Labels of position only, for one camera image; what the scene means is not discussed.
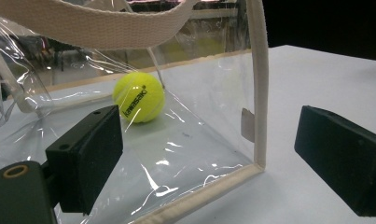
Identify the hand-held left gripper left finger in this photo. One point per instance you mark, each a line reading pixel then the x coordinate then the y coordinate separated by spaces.
pixel 89 155

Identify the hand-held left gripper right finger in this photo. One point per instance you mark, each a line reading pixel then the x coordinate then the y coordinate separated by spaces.
pixel 347 161

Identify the yellow tennis ball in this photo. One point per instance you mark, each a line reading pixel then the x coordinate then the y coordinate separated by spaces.
pixel 139 96

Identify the transparent tote bag beige trim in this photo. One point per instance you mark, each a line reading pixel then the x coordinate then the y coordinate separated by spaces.
pixel 98 28

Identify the white table sheet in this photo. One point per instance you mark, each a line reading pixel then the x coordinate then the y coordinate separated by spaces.
pixel 300 77

